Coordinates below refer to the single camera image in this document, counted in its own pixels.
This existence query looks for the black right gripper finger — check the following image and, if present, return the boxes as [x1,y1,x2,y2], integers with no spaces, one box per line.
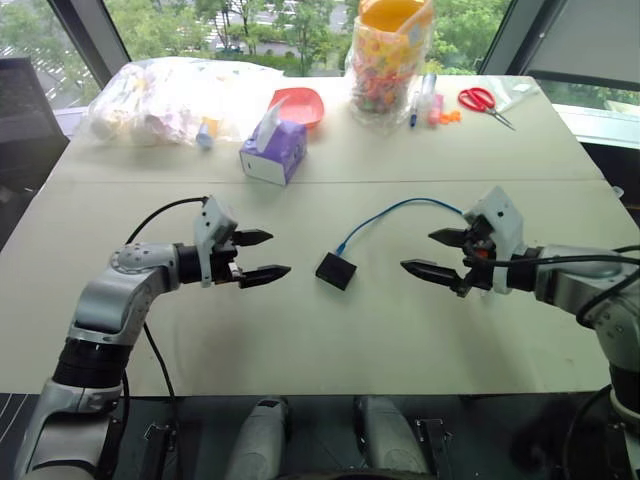
[428,227,470,248]
[399,259,464,296]

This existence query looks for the red handled scissors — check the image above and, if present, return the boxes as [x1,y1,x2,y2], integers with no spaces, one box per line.
[457,87,517,132]

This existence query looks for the bag of colourful toys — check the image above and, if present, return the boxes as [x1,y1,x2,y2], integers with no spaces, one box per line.
[349,0,434,130]

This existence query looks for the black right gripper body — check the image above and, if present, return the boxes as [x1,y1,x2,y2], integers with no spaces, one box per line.
[457,219,497,299]

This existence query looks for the small black electronic box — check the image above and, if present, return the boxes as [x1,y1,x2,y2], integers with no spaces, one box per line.
[314,252,358,292]

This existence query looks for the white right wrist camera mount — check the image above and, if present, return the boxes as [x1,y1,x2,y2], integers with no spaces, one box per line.
[463,185,526,294]

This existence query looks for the blue capped small bottle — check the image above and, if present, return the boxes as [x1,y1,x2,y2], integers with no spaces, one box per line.
[195,119,216,150]

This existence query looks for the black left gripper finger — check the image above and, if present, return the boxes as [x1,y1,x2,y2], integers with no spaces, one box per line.
[232,229,275,247]
[238,265,292,290]

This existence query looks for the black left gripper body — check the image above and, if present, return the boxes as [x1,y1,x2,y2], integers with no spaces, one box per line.
[209,223,246,287]

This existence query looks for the black office chair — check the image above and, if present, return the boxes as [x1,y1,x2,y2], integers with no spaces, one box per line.
[0,56,70,251]

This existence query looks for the clear plastic sheet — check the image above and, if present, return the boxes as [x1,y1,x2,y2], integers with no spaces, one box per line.
[492,75,544,114]

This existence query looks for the blue cable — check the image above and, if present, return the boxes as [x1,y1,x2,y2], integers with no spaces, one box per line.
[336,197,466,257]

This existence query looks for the dark rounded robot leg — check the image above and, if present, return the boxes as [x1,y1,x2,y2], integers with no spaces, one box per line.
[353,395,431,480]
[223,397,291,480]

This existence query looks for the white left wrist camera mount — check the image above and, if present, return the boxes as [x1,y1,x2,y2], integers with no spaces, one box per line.
[193,195,238,289]

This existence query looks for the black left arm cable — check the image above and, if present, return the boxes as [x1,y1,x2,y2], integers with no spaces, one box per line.
[118,195,209,480]

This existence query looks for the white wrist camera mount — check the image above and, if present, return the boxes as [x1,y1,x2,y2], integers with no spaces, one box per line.
[193,195,238,289]
[463,185,526,294]

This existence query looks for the clear plastic bag of items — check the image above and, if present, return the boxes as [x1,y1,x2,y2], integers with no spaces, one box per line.
[79,56,284,149]

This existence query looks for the red plastic bowl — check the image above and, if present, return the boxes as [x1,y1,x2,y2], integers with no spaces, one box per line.
[267,86,325,130]

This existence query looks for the purple tissue box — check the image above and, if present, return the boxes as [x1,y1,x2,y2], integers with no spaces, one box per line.
[238,119,308,187]

